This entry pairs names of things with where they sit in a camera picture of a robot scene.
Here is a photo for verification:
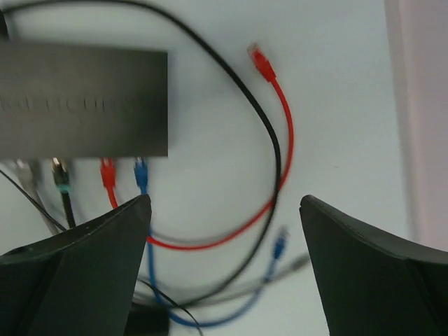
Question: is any black network switch box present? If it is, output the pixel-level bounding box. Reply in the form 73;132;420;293
1;41;168;159

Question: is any black power adapter brick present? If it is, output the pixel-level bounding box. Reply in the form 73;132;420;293
124;303;169;336

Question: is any grey ethernet cable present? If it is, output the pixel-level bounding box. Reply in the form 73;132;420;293
13;159;311;305

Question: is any thin black switch cable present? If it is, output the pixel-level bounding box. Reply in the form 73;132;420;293
0;169;202;330

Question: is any black ethernet cable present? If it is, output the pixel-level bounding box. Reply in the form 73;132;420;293
0;0;283;309

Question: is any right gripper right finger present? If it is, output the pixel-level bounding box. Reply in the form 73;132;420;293
300;195;447;335

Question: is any red ethernet cable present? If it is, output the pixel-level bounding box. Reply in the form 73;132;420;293
100;41;295;251

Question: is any blue ethernet cable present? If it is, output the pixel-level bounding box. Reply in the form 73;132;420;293
133;156;292;328

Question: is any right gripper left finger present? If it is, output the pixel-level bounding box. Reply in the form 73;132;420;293
1;195;151;335

